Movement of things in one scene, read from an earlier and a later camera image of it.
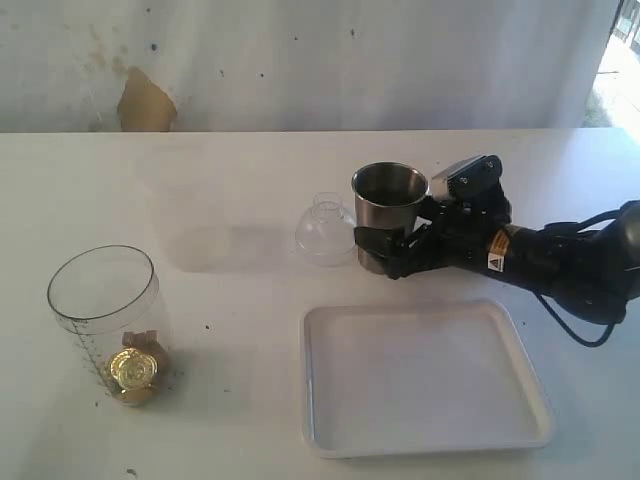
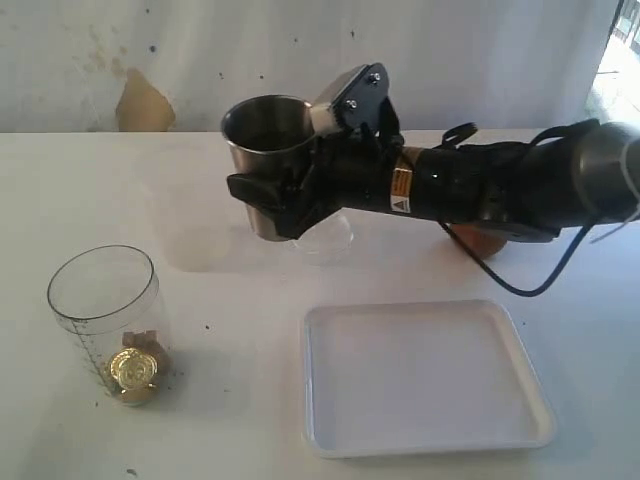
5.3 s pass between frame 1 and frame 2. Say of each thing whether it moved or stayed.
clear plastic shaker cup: stayed
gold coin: stayed
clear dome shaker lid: stayed
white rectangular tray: stayed
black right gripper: moved
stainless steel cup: moved
